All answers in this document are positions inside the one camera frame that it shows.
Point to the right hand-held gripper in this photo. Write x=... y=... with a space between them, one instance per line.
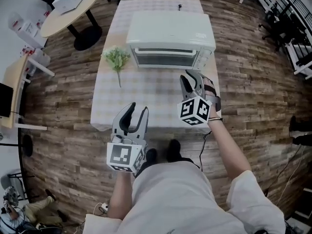
x=195 y=110

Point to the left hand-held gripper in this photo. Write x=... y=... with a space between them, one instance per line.
x=122 y=155

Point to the toaster oven glass door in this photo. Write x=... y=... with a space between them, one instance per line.
x=165 y=59

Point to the white toaster oven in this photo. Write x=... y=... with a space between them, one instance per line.
x=170 y=28

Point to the person's left forearm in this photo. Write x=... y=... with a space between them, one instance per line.
x=120 y=196

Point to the person's right forearm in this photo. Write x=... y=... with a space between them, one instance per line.
x=226 y=145

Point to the person's right hand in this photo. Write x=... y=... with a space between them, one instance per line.
x=209 y=88

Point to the checkered tablecloth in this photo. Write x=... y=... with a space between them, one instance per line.
x=148 y=91

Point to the person's black left shoe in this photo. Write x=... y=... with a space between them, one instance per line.
x=151 y=156

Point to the person's black shoe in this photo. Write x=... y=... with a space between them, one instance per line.
x=151 y=156
x=174 y=150

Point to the black wrist band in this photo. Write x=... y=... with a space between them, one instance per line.
x=215 y=119

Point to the person's black right shoe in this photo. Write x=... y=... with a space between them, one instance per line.
x=174 y=150

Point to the green artificial plant sprig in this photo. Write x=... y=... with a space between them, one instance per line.
x=117 y=57

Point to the small black object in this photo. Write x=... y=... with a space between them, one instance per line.
x=179 y=6

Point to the person's white shirt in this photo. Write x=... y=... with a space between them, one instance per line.
x=175 y=199

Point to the white power adapter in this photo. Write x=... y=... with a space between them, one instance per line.
x=104 y=206

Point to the black round stand base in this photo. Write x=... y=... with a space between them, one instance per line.
x=27 y=145

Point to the round wooden table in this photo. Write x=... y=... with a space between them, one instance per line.
x=68 y=16

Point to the white-legged wooden desk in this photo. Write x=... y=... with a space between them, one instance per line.
x=14 y=86

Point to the black monitor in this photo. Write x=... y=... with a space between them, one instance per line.
x=5 y=100

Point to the black metal railing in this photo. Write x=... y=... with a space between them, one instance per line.
x=297 y=6

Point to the grey chair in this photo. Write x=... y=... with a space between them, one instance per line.
x=14 y=184

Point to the pile of white boxes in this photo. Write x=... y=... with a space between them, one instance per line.
x=26 y=30

